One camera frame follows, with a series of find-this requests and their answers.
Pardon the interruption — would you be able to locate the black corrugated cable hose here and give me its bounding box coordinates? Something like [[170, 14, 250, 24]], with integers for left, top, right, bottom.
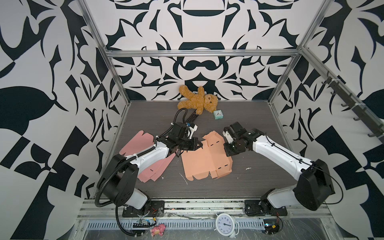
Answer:
[[94, 107, 189, 237]]

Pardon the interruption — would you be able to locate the salmon cardboard box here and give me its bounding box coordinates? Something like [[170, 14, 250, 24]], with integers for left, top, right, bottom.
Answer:
[[181, 131, 233, 181]]

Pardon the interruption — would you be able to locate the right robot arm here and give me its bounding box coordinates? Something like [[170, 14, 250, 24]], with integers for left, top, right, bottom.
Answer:
[[223, 122, 335, 216]]

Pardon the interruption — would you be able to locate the left circuit board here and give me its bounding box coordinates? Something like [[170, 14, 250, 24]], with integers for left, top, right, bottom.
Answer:
[[132, 218, 157, 228]]

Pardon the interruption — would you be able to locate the white round analog clock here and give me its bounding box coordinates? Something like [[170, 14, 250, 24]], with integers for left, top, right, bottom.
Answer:
[[215, 213, 240, 239]]

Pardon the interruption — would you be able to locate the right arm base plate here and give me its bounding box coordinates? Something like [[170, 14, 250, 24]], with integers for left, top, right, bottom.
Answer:
[[244, 200, 288, 217]]

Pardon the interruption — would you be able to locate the black remote control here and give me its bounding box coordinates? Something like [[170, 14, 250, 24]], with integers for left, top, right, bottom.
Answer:
[[186, 111, 199, 124]]

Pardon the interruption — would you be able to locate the small teal alarm clock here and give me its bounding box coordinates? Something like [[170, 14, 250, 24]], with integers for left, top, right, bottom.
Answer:
[[213, 110, 224, 120]]

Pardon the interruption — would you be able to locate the circuit board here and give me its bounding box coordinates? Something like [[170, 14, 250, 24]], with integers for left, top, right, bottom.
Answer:
[[262, 218, 284, 236], [132, 218, 157, 228]]

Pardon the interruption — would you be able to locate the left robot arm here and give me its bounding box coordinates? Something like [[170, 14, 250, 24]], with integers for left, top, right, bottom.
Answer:
[[95, 122, 203, 210]]

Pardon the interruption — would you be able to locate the right circuit board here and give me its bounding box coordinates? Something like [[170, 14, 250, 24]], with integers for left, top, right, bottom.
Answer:
[[262, 218, 284, 236]]

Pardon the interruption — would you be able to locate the small pink toy figure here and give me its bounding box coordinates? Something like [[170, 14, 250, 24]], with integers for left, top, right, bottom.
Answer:
[[151, 224, 166, 237]]

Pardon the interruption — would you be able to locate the pink flat cardboard box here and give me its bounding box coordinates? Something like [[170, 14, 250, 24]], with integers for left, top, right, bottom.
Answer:
[[119, 130, 175, 183]]

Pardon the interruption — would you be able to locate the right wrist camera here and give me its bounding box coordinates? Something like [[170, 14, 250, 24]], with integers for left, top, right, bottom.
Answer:
[[223, 131, 234, 144]]

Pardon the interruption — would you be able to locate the wall hook rack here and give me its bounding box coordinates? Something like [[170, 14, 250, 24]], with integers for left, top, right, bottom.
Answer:
[[322, 71, 384, 144]]

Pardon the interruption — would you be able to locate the brown teddy bear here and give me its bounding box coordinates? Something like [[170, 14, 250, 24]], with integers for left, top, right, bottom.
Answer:
[[178, 85, 219, 115]]

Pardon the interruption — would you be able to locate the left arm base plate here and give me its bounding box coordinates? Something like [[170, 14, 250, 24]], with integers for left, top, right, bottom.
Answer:
[[122, 200, 165, 218]]

